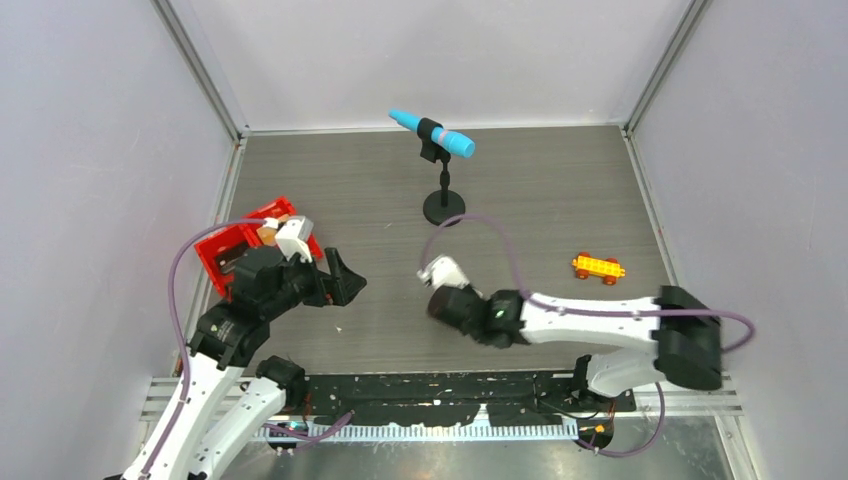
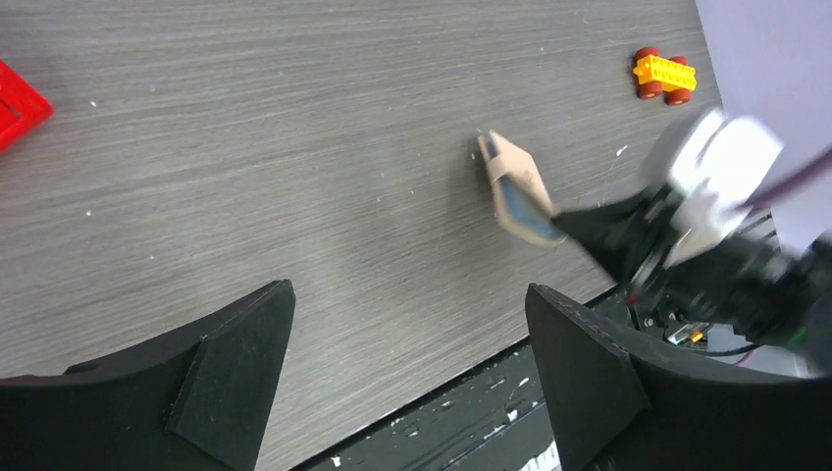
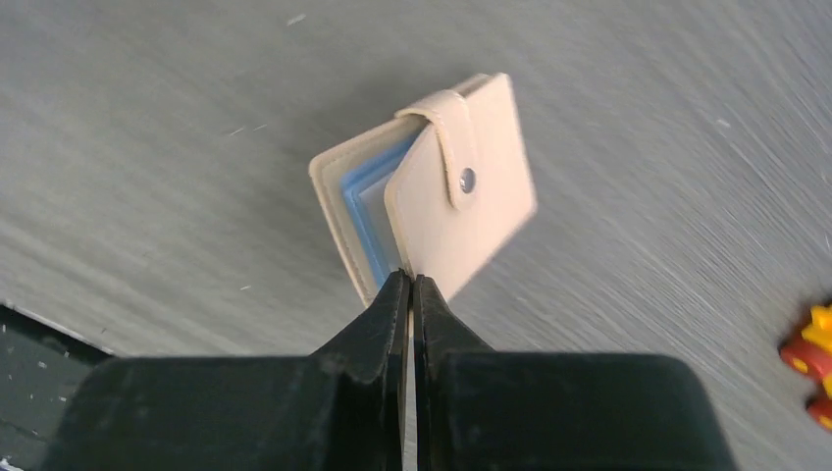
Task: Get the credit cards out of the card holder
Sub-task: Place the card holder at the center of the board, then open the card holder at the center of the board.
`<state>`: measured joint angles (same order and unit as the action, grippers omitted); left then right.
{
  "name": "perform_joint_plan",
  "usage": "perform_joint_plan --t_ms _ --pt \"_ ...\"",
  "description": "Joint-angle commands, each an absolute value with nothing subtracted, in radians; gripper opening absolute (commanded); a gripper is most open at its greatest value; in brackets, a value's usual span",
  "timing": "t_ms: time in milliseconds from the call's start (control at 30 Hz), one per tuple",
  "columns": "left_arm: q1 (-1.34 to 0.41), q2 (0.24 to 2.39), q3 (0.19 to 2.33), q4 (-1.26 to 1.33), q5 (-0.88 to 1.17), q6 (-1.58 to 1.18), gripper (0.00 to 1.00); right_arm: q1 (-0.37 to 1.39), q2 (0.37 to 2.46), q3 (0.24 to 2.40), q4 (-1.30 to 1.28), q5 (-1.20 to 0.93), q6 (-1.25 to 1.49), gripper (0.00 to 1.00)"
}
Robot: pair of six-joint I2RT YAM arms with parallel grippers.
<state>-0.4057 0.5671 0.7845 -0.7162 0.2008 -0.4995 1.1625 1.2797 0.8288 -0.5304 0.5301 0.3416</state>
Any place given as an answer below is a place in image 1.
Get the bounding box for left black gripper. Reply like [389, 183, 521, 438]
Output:
[264, 246, 366, 318]

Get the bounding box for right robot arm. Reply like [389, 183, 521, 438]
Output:
[427, 286, 723, 411]

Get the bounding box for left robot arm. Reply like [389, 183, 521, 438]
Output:
[120, 246, 367, 479]

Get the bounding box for tan card case in bin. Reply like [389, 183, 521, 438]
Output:
[257, 214, 290, 246]

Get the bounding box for black card case in bin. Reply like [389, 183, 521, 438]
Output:
[215, 249, 245, 275]

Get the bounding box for black microphone stand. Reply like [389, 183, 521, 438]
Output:
[422, 156, 466, 226]

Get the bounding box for red two-compartment bin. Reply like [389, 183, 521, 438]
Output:
[194, 197, 324, 301]

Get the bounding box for yellow toy brick car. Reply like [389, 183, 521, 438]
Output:
[571, 252, 627, 286]

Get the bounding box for blue toy microphone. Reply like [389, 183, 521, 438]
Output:
[388, 109, 476, 160]

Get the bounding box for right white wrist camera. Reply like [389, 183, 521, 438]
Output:
[416, 255, 471, 290]

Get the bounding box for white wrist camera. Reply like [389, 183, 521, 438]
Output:
[262, 215, 314, 263]
[416, 255, 471, 290]

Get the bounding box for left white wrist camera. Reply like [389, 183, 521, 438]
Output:
[262, 215, 314, 263]

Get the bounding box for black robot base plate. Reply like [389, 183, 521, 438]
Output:
[282, 371, 636, 427]

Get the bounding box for ribbed metal front rail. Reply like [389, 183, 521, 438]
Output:
[242, 418, 579, 443]

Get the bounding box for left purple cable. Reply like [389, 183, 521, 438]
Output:
[139, 217, 273, 478]

